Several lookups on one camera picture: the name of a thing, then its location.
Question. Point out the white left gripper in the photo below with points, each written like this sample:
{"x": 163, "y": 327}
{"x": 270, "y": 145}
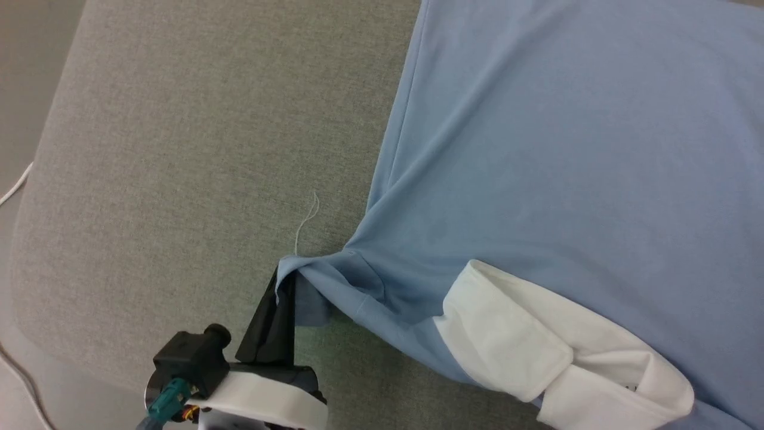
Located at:
{"x": 268, "y": 394}

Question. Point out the light blue garment white trim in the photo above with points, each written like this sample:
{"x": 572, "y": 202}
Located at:
{"x": 537, "y": 149}

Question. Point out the loose white thread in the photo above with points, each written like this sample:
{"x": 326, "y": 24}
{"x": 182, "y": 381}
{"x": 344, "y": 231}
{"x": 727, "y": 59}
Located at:
{"x": 307, "y": 218}

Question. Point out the grey fabric sofa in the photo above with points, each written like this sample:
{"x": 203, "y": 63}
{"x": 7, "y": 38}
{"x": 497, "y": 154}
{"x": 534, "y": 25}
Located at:
{"x": 179, "y": 179}

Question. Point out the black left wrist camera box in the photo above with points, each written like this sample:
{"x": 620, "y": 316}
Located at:
{"x": 191, "y": 358}

